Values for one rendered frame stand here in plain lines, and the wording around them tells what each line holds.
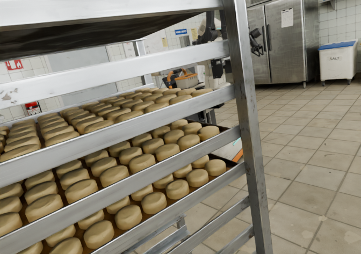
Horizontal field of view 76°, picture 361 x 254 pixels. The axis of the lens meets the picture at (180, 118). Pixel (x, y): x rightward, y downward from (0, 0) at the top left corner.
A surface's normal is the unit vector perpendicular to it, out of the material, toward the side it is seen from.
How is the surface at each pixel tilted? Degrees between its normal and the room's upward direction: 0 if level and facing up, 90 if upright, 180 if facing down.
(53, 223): 90
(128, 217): 0
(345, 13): 90
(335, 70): 92
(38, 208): 0
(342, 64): 92
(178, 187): 0
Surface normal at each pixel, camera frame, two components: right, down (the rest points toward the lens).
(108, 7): 0.56, 0.12
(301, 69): -0.70, 0.33
